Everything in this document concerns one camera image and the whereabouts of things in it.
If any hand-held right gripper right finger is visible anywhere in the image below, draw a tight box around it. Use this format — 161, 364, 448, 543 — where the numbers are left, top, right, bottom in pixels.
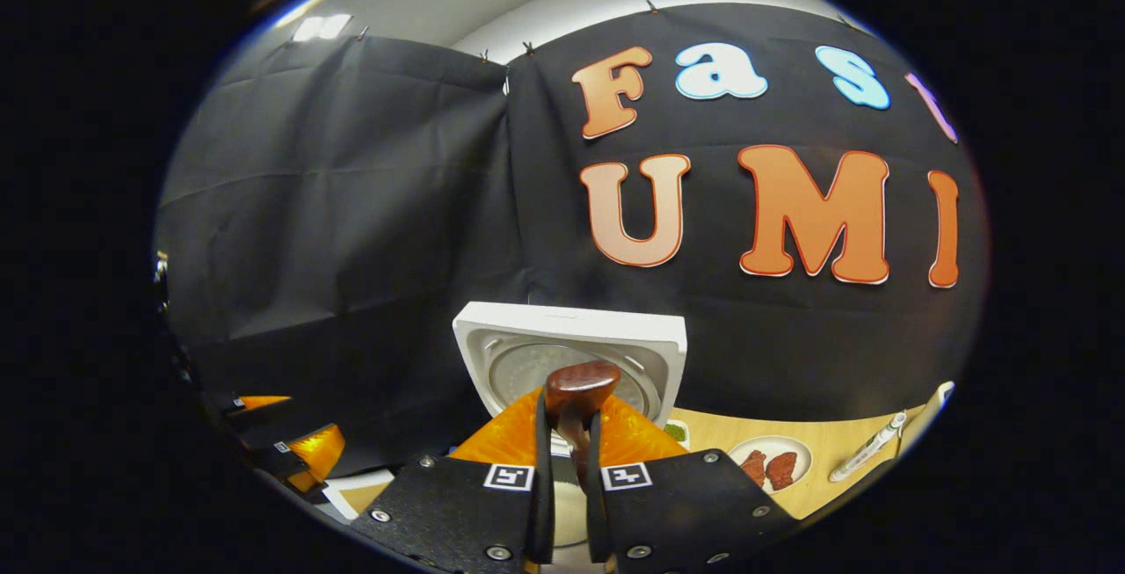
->
587, 394, 801, 570

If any white drink bottle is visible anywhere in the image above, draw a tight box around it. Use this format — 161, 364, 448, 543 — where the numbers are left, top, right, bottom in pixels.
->
828, 411, 908, 483

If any white round plate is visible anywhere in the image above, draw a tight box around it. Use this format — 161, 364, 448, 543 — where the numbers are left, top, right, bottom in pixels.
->
728, 435, 813, 494

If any white rice cooker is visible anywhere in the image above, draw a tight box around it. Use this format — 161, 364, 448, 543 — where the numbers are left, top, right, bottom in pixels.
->
453, 302, 688, 549

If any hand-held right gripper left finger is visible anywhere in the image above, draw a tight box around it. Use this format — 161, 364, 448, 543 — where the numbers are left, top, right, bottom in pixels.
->
352, 388, 556, 574

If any ceiling light panel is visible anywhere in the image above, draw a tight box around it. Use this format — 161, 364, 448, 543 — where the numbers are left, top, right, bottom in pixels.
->
290, 14, 352, 43

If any black backdrop cloth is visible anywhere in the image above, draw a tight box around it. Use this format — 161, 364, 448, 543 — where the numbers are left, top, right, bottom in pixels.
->
156, 3, 992, 478

